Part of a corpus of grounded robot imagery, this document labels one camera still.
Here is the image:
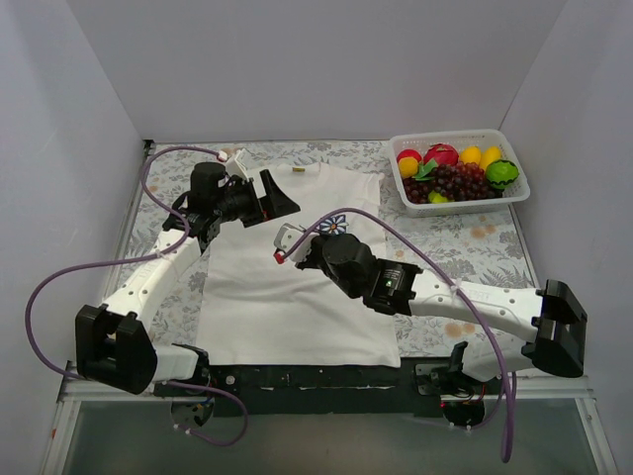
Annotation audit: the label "red yellow toy apple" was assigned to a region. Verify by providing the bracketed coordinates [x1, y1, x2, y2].
[397, 148, 422, 179]

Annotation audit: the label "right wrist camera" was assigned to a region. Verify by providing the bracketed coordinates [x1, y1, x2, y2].
[273, 223, 311, 264]

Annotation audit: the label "white t-shirt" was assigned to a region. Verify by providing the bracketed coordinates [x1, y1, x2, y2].
[195, 163, 401, 367]

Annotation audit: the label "green toy watermelon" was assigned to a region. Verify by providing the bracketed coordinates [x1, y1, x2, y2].
[486, 159, 520, 190]

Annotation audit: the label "small yellow green toy fruit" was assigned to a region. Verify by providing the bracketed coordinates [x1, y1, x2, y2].
[428, 191, 451, 204]

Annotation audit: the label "floral table mat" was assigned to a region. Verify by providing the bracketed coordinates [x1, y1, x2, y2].
[127, 141, 533, 359]

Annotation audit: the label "yellow toy lemon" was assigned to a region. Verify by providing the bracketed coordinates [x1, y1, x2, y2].
[459, 145, 482, 166]

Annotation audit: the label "red dragon fruit toy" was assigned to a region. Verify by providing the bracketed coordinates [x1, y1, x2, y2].
[422, 143, 460, 166]

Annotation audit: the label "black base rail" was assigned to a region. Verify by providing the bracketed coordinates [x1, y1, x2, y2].
[152, 355, 510, 417]

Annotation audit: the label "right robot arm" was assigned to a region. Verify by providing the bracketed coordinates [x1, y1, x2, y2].
[289, 235, 588, 394]

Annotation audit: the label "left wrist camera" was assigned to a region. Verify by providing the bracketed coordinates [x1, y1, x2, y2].
[218, 147, 254, 180]

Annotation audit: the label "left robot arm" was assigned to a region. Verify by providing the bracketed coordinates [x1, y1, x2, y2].
[75, 162, 300, 396]

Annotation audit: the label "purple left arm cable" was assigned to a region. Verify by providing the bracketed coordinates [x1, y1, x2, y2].
[24, 145, 248, 447]

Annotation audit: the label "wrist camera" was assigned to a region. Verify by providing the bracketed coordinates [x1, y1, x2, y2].
[218, 147, 254, 180]
[273, 223, 311, 264]

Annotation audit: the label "yellow toy mango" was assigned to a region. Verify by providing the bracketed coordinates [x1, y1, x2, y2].
[479, 146, 502, 171]

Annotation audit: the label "purple toy grapes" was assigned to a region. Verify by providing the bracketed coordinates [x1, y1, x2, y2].
[403, 162, 502, 205]

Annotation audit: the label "white plastic basket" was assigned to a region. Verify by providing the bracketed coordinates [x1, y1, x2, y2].
[389, 130, 530, 217]

